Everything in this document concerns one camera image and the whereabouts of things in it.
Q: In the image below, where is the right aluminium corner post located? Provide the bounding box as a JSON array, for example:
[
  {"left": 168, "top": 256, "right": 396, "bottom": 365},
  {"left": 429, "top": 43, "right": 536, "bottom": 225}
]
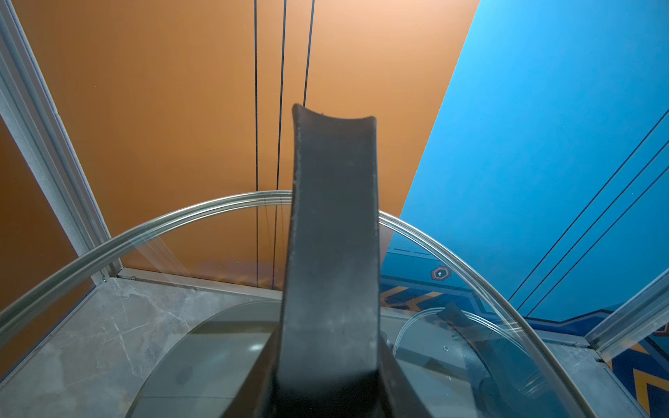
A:
[{"left": 585, "top": 270, "right": 668, "bottom": 362}]

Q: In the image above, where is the aluminium corner post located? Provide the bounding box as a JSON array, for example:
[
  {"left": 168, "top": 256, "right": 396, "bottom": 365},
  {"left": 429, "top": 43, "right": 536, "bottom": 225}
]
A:
[
  {"left": 585, "top": 270, "right": 668, "bottom": 362},
  {"left": 1, "top": 0, "right": 111, "bottom": 256}
]

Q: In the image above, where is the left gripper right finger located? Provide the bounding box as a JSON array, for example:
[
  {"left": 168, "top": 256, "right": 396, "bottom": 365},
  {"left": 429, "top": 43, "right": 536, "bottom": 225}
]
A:
[{"left": 378, "top": 334, "right": 431, "bottom": 418}]

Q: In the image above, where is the left aluminium corner post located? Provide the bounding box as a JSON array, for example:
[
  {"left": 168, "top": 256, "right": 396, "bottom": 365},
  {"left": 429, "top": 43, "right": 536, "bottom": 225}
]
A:
[{"left": 1, "top": 0, "right": 111, "bottom": 256}]

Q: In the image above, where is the brown wok cream handle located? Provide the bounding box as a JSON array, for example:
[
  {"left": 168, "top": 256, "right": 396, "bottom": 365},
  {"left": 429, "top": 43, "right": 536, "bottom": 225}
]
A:
[{"left": 126, "top": 301, "right": 280, "bottom": 417}]

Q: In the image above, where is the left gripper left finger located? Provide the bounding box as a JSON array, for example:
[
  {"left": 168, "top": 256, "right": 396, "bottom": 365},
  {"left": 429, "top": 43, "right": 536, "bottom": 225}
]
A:
[{"left": 222, "top": 331, "right": 279, "bottom": 418}]

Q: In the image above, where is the large glass pot lid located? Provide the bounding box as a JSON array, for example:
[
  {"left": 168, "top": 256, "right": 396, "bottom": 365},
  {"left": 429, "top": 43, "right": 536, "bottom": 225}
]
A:
[{"left": 0, "top": 103, "right": 598, "bottom": 418}]

